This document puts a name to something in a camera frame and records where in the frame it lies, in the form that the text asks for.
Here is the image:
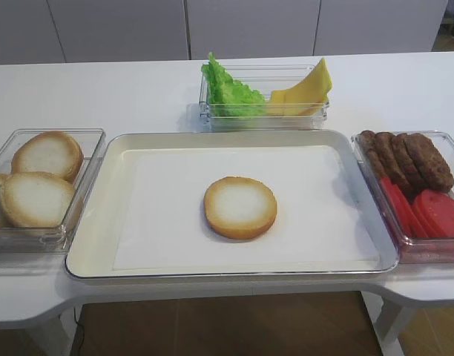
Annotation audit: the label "toasted bun half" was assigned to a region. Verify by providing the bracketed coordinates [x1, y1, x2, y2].
[203, 177, 277, 240]

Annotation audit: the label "green lettuce leaf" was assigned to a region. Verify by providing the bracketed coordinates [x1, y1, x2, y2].
[201, 52, 266, 117]

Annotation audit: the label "clear plastic lettuce cheese container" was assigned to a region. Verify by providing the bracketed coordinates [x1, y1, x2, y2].
[199, 65, 329, 132]

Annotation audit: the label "flat yellow cheese slice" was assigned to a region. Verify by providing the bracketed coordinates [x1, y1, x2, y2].
[266, 90, 329, 116]

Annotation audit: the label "upright yellow cheese slice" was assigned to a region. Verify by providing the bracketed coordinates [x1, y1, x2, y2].
[269, 58, 332, 105]

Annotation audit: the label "white metal baking tray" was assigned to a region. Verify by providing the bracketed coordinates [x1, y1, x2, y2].
[66, 130, 398, 279]

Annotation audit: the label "white parchment paper sheet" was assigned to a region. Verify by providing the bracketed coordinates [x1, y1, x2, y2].
[113, 146, 380, 274]

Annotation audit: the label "rear brown meat patty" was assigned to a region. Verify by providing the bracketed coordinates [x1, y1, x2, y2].
[358, 130, 386, 179]

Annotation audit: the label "brown meat patty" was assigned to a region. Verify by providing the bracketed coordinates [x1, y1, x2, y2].
[391, 133, 427, 192]
[404, 133, 454, 193]
[375, 132, 415, 198]
[358, 130, 386, 179]

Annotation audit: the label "back bun half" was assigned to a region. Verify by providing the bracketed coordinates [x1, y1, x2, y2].
[11, 131, 84, 182]

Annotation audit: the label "rear red tomato slices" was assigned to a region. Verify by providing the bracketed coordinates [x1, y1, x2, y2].
[380, 177, 429, 239]

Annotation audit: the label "clear plastic bun container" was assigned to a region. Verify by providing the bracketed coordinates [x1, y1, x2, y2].
[0, 128, 105, 253]

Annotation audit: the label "clear plastic patty tomato container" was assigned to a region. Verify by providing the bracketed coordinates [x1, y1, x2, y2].
[352, 131, 454, 263]

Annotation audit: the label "front bun half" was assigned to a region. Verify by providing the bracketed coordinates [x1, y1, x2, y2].
[0, 172, 75, 228]

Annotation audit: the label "front brown meat patty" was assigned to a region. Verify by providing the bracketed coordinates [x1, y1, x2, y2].
[404, 133, 454, 193]

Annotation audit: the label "front red tomato slice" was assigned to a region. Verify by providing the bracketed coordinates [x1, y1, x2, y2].
[412, 189, 454, 239]

